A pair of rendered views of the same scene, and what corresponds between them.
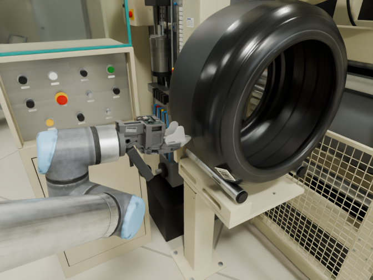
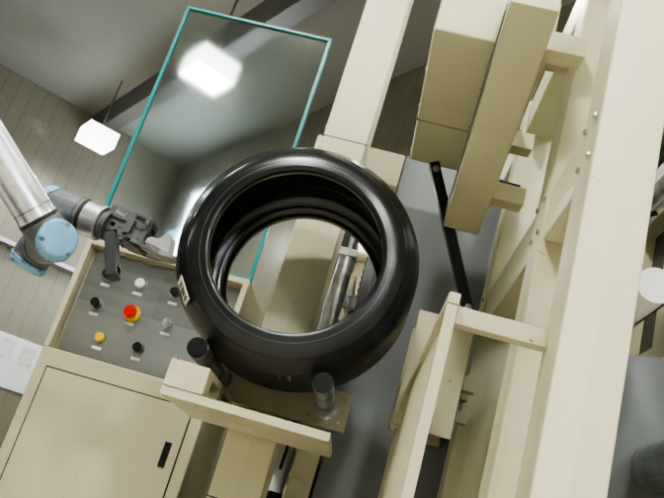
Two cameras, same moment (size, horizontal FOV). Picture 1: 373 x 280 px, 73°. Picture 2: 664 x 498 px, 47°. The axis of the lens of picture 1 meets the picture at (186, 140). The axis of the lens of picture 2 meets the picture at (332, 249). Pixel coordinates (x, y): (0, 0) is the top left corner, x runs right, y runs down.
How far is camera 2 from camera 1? 166 cm
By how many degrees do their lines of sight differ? 59
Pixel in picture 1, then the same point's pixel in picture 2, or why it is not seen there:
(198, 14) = not seen: hidden behind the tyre
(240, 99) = (219, 198)
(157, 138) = (139, 231)
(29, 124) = (78, 328)
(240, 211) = (186, 370)
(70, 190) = not seen: hidden behind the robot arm
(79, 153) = (67, 201)
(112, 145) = (95, 208)
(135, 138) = (120, 224)
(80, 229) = (19, 173)
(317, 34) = (333, 171)
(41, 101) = (109, 308)
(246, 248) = not seen: outside the picture
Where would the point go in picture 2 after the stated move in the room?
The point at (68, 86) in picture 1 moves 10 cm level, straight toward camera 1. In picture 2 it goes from (149, 302) to (139, 293)
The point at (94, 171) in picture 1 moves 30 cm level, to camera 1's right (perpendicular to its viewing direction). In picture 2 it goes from (101, 438) to (175, 457)
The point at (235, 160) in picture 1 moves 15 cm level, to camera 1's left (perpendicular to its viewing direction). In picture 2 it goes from (197, 269) to (148, 264)
